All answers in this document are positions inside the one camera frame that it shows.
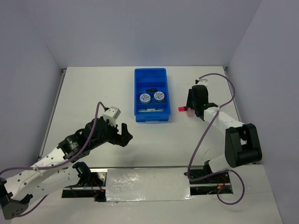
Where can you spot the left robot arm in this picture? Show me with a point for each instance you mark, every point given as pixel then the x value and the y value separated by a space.
pixel 60 168

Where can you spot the pink highlighter marker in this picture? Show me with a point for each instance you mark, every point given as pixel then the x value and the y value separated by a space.
pixel 182 109

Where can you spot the blue patterned jar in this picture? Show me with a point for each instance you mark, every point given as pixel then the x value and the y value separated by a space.
pixel 159 97
pixel 145 98

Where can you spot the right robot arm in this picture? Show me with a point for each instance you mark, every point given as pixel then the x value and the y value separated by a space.
pixel 242 145

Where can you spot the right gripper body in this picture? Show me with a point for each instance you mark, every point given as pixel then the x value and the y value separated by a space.
pixel 195 104

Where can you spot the white foil panel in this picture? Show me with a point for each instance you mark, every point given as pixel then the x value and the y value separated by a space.
pixel 147 184

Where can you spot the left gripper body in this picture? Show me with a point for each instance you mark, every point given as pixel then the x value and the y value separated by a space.
pixel 110 136

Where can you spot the blue compartment tray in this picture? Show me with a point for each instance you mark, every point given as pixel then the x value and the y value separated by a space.
pixel 148 78

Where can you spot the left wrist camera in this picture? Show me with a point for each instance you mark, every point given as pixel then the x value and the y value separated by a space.
pixel 111 115

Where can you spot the pink lidded jar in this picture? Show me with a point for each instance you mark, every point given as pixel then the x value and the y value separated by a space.
pixel 190 112

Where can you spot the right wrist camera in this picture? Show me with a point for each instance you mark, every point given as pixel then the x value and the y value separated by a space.
pixel 201 81

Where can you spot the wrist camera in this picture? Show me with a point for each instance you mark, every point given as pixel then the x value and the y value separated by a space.
pixel 201 81
pixel 111 115

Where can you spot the yellow thin pen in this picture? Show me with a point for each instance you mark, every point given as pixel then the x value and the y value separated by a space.
pixel 157 110

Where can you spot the blue highlighter marker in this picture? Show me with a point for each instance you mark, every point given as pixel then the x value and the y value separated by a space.
pixel 151 90

